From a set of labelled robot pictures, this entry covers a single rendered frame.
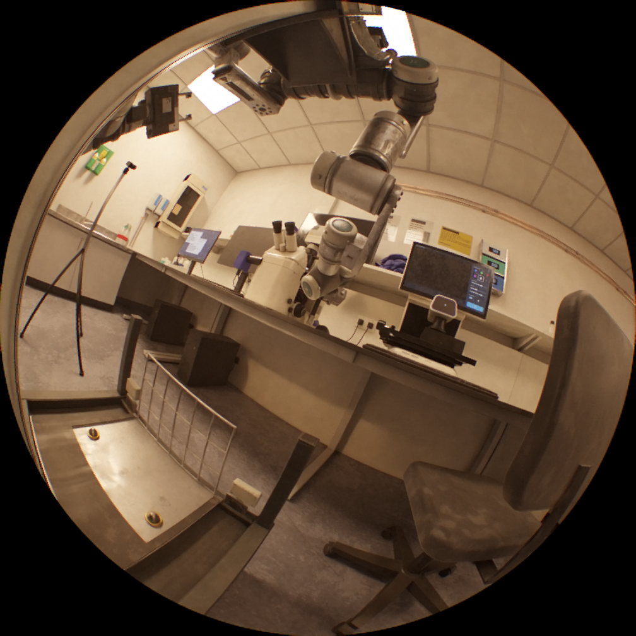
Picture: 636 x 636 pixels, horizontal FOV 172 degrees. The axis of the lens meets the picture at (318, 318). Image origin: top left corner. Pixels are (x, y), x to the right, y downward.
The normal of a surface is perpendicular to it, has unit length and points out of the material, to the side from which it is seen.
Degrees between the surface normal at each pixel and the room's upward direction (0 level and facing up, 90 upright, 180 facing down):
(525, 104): 180
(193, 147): 90
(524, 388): 90
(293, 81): 180
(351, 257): 154
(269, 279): 91
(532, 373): 90
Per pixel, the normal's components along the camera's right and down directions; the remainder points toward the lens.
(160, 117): 0.87, 0.45
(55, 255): 0.85, 0.33
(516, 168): -0.39, 0.92
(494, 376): -0.36, -0.22
